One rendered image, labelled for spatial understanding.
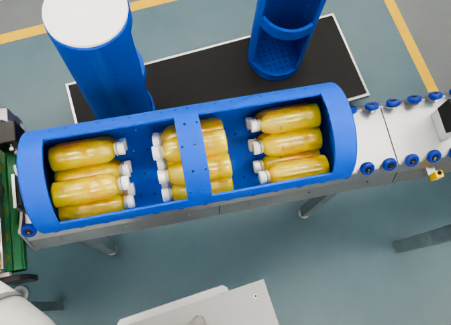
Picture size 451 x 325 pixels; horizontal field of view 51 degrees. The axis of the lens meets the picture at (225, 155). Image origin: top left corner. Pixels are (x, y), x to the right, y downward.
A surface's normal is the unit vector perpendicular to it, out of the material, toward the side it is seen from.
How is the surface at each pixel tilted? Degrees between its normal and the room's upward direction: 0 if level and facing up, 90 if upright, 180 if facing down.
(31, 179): 14
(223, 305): 0
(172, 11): 0
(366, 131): 0
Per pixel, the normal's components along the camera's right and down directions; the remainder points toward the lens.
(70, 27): 0.04, -0.29
